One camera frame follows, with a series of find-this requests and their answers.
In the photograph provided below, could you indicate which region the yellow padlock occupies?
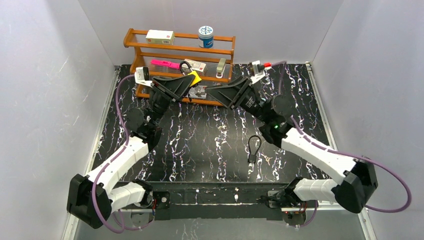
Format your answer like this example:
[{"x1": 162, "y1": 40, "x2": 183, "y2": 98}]
[{"x1": 179, "y1": 60, "x2": 202, "y2": 87}]

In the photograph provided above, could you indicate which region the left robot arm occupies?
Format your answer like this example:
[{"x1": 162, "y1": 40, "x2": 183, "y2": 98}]
[{"x1": 66, "y1": 73, "x2": 201, "y2": 233}]

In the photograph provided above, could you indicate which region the flat packaged card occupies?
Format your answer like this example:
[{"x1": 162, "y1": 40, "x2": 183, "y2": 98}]
[{"x1": 194, "y1": 85, "x2": 207, "y2": 100}]

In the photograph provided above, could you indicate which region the beige small stapler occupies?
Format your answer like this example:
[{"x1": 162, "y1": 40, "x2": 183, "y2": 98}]
[{"x1": 215, "y1": 58, "x2": 226, "y2": 79}]

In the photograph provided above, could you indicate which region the white box middle shelf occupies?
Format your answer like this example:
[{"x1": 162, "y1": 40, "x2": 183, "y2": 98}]
[{"x1": 184, "y1": 58, "x2": 207, "y2": 76}]

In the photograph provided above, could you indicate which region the white box shelf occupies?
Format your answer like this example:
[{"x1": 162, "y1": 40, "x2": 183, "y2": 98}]
[
  {"x1": 145, "y1": 29, "x2": 175, "y2": 45},
  {"x1": 184, "y1": 58, "x2": 207, "y2": 76}
]

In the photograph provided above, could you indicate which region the pink flat tool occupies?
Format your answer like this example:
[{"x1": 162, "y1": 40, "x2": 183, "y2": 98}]
[{"x1": 150, "y1": 59, "x2": 180, "y2": 70}]

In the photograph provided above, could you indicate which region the wooden three-tier shelf rack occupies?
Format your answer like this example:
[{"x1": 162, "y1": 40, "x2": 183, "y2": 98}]
[{"x1": 123, "y1": 28, "x2": 236, "y2": 108}]

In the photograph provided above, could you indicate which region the white box top shelf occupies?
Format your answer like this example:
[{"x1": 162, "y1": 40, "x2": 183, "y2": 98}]
[{"x1": 145, "y1": 29, "x2": 175, "y2": 45}]

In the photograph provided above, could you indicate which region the blue round jar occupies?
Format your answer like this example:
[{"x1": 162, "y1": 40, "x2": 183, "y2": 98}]
[{"x1": 197, "y1": 25, "x2": 214, "y2": 49}]

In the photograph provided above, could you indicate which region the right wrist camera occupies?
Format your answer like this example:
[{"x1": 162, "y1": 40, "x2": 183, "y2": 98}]
[{"x1": 249, "y1": 60, "x2": 266, "y2": 84}]

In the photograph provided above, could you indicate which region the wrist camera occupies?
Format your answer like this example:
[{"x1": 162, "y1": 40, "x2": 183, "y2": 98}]
[
  {"x1": 134, "y1": 66, "x2": 152, "y2": 88},
  {"x1": 249, "y1": 60, "x2": 266, "y2": 84}
]

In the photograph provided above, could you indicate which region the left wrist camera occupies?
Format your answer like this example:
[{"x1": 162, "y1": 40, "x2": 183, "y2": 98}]
[{"x1": 134, "y1": 66, "x2": 152, "y2": 88}]

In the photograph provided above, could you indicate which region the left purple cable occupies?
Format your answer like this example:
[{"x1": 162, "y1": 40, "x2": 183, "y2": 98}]
[{"x1": 91, "y1": 74, "x2": 140, "y2": 234}]

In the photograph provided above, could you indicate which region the purple cable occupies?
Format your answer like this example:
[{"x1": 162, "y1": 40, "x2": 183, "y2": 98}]
[
  {"x1": 263, "y1": 60, "x2": 413, "y2": 229},
  {"x1": 91, "y1": 74, "x2": 140, "y2": 234}
]

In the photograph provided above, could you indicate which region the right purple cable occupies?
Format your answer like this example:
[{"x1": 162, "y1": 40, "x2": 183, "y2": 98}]
[{"x1": 263, "y1": 60, "x2": 413, "y2": 229}]

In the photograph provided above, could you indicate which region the black cable loop lock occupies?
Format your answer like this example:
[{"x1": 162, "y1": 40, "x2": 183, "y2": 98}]
[{"x1": 247, "y1": 135, "x2": 262, "y2": 164}]

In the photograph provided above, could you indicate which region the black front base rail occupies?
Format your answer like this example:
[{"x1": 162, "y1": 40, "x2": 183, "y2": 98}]
[{"x1": 109, "y1": 180, "x2": 342, "y2": 221}]

